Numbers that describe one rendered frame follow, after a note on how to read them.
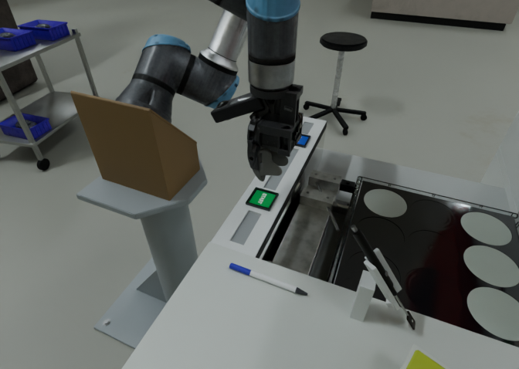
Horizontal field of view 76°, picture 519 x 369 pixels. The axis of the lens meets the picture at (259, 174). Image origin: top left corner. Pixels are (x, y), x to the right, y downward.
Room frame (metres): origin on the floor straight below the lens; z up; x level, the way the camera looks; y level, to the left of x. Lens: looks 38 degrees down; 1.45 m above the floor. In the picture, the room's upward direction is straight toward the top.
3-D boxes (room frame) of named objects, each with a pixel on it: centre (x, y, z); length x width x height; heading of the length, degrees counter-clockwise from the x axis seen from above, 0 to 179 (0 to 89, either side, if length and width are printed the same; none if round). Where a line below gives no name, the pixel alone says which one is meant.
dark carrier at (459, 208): (0.45, -0.36, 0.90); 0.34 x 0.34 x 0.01; 67
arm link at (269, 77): (0.53, -0.02, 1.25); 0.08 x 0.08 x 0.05
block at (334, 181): (0.68, -0.17, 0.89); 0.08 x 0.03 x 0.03; 67
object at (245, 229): (0.65, -0.05, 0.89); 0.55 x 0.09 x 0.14; 157
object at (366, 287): (0.27, -0.17, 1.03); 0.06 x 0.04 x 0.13; 67
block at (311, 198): (0.61, -0.14, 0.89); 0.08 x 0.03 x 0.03; 67
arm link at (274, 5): (0.53, -0.02, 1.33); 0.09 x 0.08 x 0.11; 4
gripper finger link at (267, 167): (0.51, -0.02, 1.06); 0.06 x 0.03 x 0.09; 67
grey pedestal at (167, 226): (0.84, 0.41, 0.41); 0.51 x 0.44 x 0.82; 67
